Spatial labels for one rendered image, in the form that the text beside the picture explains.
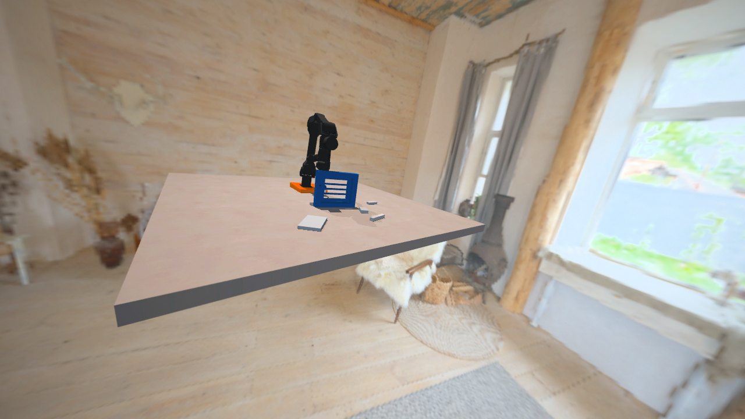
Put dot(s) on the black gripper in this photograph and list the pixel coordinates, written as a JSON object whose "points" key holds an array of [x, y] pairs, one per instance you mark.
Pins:
{"points": [[325, 156]]}

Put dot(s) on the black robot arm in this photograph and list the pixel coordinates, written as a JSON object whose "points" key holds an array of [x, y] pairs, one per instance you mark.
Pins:
{"points": [[317, 125]]}

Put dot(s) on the white flat box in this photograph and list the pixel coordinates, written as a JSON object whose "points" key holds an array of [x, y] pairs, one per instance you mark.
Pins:
{"points": [[311, 222]]}

